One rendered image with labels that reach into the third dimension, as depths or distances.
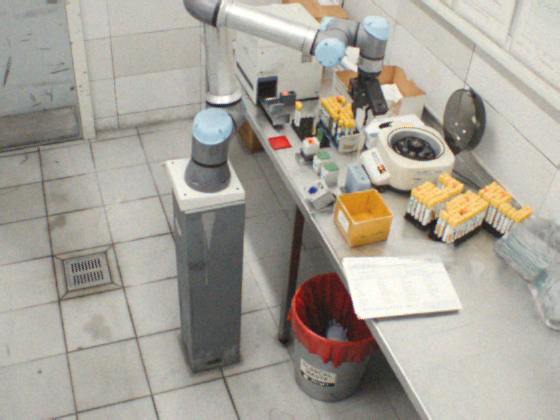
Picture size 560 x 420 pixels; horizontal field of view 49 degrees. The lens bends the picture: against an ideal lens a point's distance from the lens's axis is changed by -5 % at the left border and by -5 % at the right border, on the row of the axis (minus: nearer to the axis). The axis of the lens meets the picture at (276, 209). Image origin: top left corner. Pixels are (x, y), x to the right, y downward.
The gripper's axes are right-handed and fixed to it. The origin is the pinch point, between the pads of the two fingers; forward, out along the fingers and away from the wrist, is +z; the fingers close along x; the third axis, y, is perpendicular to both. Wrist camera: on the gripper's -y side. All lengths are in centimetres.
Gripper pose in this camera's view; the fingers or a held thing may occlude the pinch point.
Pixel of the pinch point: (362, 128)
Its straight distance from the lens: 199.1
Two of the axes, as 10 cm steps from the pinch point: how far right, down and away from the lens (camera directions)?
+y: -2.6, -6.5, 7.2
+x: -9.6, 1.2, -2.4
